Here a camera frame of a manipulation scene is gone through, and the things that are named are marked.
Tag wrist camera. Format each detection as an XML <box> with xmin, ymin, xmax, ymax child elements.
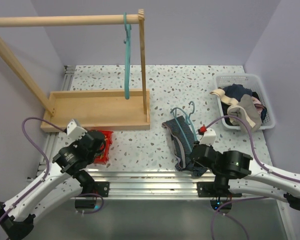
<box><xmin>66</xmin><ymin>119</ymin><xmax>88</xmax><ymax>141</ymax></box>
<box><xmin>198</xmin><ymin>126</ymin><xmax>217</xmax><ymax>146</ymax></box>

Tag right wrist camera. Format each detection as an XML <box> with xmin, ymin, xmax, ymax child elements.
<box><xmin>198</xmin><ymin>126</ymin><xmax>217</xmax><ymax>146</ymax></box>

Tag navy striped underwear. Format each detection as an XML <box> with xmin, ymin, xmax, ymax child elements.
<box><xmin>161</xmin><ymin>115</ymin><xmax>208</xmax><ymax>178</ymax></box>

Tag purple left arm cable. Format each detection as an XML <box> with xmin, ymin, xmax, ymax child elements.
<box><xmin>0</xmin><ymin>116</ymin><xmax>68</xmax><ymax>233</ymax></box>

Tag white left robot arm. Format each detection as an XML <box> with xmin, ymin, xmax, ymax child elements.
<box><xmin>0</xmin><ymin>130</ymin><xmax>106</xmax><ymax>240</ymax></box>

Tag white laundry basket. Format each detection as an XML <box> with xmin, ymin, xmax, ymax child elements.
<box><xmin>214</xmin><ymin>73</ymin><xmax>276</xmax><ymax>131</ymax></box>

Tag wooden clothes rack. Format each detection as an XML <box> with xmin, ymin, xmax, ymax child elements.
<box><xmin>0</xmin><ymin>9</ymin><xmax>151</xmax><ymax>131</ymax></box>

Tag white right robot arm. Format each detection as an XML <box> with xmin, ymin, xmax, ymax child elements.
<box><xmin>190</xmin><ymin>144</ymin><xmax>300</xmax><ymax>211</ymax></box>

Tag beige grey underwear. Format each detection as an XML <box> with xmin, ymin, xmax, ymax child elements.
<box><xmin>227</xmin><ymin>94</ymin><xmax>262</xmax><ymax>132</ymax></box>

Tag aluminium table rail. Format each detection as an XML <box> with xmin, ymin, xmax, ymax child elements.
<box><xmin>43</xmin><ymin>127</ymin><xmax>273</xmax><ymax>200</ymax></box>

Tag red clothespin bin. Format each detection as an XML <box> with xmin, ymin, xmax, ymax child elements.
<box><xmin>94</xmin><ymin>130</ymin><xmax>113</xmax><ymax>165</ymax></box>

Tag pile of clothes in basket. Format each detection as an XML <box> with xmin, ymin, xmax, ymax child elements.
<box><xmin>210</xmin><ymin>84</ymin><xmax>267</xmax><ymax>122</ymax></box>

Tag teal hanger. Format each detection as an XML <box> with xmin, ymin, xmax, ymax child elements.
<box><xmin>170</xmin><ymin>101</ymin><xmax>198</xmax><ymax>152</ymax></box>
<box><xmin>123</xmin><ymin>12</ymin><xmax>132</xmax><ymax>100</ymax></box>

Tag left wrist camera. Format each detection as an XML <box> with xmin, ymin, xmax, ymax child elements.
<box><xmin>66</xmin><ymin>119</ymin><xmax>88</xmax><ymax>141</ymax></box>

